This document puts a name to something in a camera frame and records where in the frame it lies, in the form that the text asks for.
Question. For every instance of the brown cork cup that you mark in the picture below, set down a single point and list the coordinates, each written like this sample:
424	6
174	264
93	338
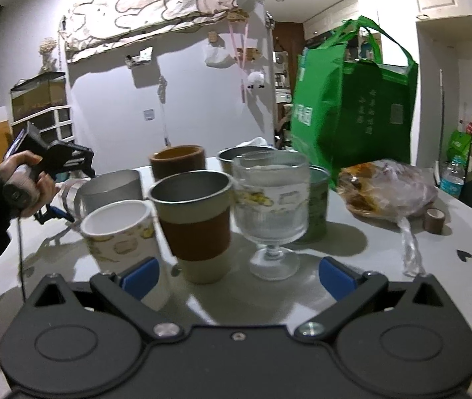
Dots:
177	160

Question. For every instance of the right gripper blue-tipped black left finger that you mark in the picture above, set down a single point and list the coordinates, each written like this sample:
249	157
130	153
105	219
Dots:
120	294

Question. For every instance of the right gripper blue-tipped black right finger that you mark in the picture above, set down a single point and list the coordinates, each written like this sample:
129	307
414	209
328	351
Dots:
355	294

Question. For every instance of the steel cup at back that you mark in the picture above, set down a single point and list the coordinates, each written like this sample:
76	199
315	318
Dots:
255	156

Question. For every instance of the cartoon print hanging fabric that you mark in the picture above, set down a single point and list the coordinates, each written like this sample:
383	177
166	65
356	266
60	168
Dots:
93	27

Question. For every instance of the grey metal tumbler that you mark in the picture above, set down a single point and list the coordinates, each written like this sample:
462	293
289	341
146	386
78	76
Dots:
108	188

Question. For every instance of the ribbed clear stemmed glass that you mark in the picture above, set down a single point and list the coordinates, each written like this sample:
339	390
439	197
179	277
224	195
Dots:
272	210

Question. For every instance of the bread in plastic bag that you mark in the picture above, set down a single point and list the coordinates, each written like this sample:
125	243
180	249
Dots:
385	189

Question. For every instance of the brown tape roll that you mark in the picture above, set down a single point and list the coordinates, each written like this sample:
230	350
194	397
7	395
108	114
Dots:
434	220

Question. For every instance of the white plastic drawer unit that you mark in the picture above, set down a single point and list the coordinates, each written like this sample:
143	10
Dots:
54	123

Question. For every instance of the plastic water bottle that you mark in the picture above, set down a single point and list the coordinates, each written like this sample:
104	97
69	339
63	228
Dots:
453	177

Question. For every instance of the person's left hand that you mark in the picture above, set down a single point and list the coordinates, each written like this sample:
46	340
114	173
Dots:
24	191

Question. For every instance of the glass terrarium tank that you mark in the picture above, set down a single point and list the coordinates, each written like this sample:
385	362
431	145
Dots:
37	94

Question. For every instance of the clear glass mug cork band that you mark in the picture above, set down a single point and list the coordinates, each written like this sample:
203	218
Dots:
71	198

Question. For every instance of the dried flower vase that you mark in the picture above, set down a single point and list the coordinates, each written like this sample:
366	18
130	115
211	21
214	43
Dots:
46	49

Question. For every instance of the white plush wall ornament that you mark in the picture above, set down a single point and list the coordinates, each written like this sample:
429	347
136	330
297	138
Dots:
256	79

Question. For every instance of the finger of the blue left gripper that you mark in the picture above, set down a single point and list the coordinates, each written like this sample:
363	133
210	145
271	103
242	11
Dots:
52	212

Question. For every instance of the white patterned paper cup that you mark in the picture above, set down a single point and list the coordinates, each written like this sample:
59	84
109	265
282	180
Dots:
122	234

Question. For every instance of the green reusable shopping bag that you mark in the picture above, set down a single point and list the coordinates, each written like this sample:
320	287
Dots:
349	107

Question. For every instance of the metal cup with brown sleeve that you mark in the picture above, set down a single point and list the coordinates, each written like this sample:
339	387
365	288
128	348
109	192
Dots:
194	212

